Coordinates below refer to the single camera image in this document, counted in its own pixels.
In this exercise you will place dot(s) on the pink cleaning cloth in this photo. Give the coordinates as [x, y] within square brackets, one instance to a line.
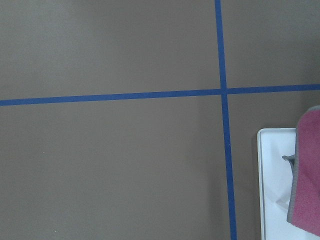
[304, 204]

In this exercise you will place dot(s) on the white rack base tray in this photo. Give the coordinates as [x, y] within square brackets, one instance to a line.
[275, 183]

